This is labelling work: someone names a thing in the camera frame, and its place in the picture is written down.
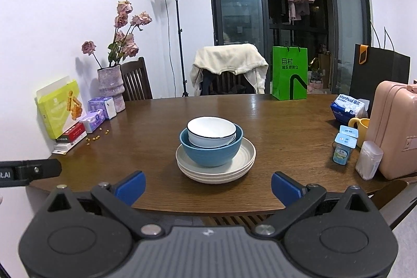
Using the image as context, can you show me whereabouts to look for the yellow-green snack box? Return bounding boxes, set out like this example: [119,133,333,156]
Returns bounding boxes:
[36,76,86,139]

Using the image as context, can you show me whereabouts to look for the black light stand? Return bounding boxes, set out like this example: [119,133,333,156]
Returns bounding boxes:
[174,0,190,98]

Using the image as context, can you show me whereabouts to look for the blue bowl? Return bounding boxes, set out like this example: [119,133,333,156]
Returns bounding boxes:
[179,123,244,168]

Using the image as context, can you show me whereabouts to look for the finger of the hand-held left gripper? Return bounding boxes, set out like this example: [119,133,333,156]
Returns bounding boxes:
[18,159,62,182]

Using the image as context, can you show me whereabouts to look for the dark framed sliding glass door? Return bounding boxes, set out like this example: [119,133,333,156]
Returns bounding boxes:
[207,0,373,96]

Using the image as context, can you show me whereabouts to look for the purple and white tissue cube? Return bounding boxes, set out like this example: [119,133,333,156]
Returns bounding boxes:
[88,96,117,120]

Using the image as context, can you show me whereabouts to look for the beige fabric garment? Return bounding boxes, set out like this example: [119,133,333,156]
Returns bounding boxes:
[191,68,204,96]

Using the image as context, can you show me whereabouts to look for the black garment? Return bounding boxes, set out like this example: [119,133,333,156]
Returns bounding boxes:
[212,84,248,96]

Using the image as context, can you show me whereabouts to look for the pink suitcase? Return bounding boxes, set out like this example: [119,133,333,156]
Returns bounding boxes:
[366,79,417,181]

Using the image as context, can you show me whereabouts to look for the red and white box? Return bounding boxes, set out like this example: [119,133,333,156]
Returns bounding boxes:
[55,122,88,144]

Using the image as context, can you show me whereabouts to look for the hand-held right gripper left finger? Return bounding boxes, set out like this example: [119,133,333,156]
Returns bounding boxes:
[47,170,165,238]

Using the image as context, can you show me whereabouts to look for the light blue yogurt cup pack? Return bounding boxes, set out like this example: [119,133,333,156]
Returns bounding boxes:
[332,125,359,165]

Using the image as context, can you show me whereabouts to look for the brown cardboard box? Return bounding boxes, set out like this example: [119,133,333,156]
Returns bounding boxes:
[317,52,333,90]

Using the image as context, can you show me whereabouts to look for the bunch of dried pink roses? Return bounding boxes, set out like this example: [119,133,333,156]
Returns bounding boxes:
[81,0,153,67]

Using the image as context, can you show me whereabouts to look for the purple soft tissue pack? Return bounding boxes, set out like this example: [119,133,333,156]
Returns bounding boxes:
[79,110,105,133]

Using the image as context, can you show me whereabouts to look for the yellow mug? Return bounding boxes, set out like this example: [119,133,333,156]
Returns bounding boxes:
[348,117,371,148]

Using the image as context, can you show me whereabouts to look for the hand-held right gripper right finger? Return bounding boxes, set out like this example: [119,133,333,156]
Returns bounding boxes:
[254,171,372,238]

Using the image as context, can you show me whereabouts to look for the white flat box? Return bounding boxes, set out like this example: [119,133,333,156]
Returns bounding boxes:
[51,135,88,155]

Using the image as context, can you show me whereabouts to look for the green paper bag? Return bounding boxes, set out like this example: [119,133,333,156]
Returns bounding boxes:
[272,46,308,101]

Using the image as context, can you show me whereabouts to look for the scattered yellow kernels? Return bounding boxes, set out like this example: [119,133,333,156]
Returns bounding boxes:
[85,127,109,146]

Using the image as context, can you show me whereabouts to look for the purple textured vase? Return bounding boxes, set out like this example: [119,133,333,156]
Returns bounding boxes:
[97,65,126,113]

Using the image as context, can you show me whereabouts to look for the navy trousers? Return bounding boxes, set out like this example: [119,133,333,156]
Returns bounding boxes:
[202,70,216,96]

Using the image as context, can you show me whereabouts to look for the blue tissue pack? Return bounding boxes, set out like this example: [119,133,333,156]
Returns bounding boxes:
[330,93,370,125]

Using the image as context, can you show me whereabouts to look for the cream knit sweater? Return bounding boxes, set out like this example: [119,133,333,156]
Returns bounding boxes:
[190,44,269,75]

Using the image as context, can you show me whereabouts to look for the white zip jacket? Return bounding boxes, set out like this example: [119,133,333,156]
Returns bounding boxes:
[243,66,269,94]

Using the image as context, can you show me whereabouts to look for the clear plastic swab container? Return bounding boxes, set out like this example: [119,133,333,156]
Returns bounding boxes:
[355,140,384,181]

